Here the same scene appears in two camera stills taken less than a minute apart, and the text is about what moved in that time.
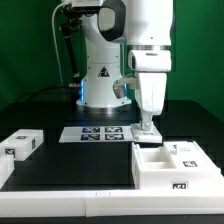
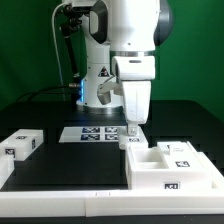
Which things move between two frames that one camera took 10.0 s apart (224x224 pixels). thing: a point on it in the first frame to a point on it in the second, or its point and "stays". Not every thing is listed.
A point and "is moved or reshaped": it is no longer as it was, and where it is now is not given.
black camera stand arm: (71, 21) stays
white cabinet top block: (22, 143) stays
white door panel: (152, 135) to (133, 141)
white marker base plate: (96, 134) stays
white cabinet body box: (153, 169) is moved or reshaped
